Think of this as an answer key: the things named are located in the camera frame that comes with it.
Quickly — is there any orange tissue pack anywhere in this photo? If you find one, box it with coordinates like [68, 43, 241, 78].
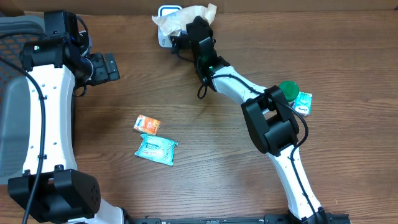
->
[133, 114, 161, 135]

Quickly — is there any brown mushroom snack bag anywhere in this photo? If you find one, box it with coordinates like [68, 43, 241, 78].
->
[152, 3, 217, 36]

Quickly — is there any teal wet wipes pack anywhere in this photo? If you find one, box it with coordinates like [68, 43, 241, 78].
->
[134, 134, 178, 166]

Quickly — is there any green lid jar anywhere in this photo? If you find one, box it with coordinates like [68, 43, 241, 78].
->
[279, 80, 300, 103]

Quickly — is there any small teal tissue pack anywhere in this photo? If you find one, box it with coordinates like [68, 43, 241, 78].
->
[293, 91, 313, 116]

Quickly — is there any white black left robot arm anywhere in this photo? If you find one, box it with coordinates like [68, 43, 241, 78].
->
[8, 10, 129, 223]

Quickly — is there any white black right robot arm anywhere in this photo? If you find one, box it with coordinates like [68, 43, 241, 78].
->
[186, 16, 328, 223]

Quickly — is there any white barcode scanner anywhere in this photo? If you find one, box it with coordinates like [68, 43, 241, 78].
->
[157, 4, 183, 49]

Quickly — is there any black mesh basket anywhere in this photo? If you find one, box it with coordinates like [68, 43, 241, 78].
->
[0, 14, 77, 186]

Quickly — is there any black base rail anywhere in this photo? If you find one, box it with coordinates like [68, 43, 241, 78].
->
[124, 213, 352, 224]

